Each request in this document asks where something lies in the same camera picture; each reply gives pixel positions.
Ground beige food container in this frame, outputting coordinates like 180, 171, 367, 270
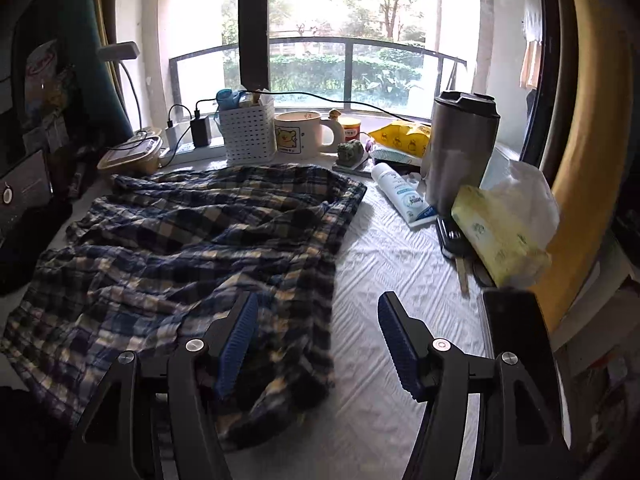
96, 136, 164, 177

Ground long black cable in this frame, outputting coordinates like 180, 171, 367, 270
194, 91, 436, 126

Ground yellow curtain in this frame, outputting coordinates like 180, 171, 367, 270
530, 0, 636, 331

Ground white desk lamp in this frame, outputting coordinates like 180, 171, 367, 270
96, 41, 146, 133

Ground printed snack packet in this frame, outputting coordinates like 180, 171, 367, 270
25, 40, 76, 131

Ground black charger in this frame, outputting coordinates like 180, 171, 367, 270
190, 115, 212, 148

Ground blue plaid pants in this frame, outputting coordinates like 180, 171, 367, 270
0, 164, 368, 453

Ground yellow tissue pack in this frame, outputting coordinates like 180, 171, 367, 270
451, 185, 552, 288

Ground white plastic bag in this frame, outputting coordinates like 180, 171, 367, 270
480, 157, 561, 251

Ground wooden sticks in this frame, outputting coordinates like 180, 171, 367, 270
455, 255, 471, 296

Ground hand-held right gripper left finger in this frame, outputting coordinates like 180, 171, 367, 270
57, 290, 261, 480

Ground white lotion tube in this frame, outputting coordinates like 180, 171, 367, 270
370, 161, 440, 228

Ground dark laptop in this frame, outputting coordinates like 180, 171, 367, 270
0, 150, 56, 241

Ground small red yellow can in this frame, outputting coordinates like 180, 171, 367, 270
339, 116, 363, 143

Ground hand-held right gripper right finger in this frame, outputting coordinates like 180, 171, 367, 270
377, 291, 583, 480

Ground balcony railing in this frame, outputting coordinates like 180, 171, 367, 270
169, 36, 468, 111

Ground black remote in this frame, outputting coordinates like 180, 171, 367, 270
435, 215, 473, 260

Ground small green figurine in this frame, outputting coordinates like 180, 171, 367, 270
336, 140, 366, 166

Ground hanging garment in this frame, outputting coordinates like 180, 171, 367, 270
520, 0, 543, 88

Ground blue white packet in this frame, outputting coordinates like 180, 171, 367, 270
370, 144, 423, 167

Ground white perforated basket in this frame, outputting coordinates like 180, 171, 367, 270
218, 95, 277, 163

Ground white textured tablecloth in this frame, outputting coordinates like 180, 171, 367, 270
65, 152, 501, 480

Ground teal rolled mat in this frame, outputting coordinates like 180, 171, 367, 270
65, 0, 133, 131

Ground white power strip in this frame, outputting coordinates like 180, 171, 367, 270
132, 127, 226, 163

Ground cream mug with duck print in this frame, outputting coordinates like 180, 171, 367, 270
273, 110, 346, 157

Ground yellow wet wipes packet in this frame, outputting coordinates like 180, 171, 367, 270
368, 121, 432, 158

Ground steel travel tumbler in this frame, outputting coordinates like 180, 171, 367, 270
424, 90, 501, 216

